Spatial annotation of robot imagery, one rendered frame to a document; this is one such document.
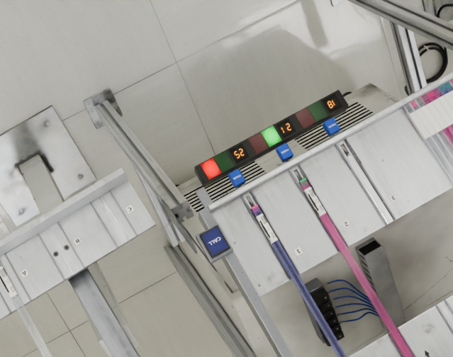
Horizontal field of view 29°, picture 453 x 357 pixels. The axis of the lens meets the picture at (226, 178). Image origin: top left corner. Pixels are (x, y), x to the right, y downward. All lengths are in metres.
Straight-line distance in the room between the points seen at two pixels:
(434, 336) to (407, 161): 0.35
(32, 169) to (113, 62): 0.35
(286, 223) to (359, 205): 0.15
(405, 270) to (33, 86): 1.03
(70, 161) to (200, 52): 0.45
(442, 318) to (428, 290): 0.50
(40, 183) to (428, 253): 0.96
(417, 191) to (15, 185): 1.09
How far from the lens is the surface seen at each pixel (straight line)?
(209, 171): 1.77
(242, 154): 1.78
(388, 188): 1.80
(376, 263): 2.07
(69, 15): 2.28
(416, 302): 2.27
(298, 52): 2.53
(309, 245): 1.74
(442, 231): 2.20
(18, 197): 2.41
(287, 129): 1.81
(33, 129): 2.35
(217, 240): 1.68
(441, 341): 1.77
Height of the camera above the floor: 2.16
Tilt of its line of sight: 57 degrees down
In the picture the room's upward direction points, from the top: 137 degrees clockwise
